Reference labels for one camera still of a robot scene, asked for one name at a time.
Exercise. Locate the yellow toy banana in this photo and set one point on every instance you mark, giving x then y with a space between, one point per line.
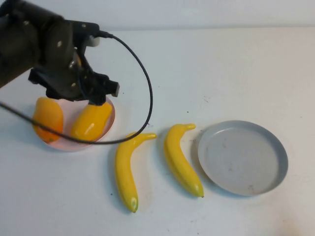
125 172
179 162

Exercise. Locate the grey-blue round plate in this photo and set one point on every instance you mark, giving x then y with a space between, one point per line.
241 159

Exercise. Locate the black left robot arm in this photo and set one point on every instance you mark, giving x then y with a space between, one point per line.
19 37

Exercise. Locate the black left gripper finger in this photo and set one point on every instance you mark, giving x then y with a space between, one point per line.
37 76
112 88

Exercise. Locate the pink round plate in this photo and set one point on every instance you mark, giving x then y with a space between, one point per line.
67 115

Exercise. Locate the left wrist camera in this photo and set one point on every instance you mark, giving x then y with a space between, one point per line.
86 27

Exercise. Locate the yellow toy mango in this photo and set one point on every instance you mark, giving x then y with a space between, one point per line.
91 123

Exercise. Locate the orange-tinted toy mango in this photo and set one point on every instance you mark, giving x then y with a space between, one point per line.
46 113

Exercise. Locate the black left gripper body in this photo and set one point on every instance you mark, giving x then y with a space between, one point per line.
64 81

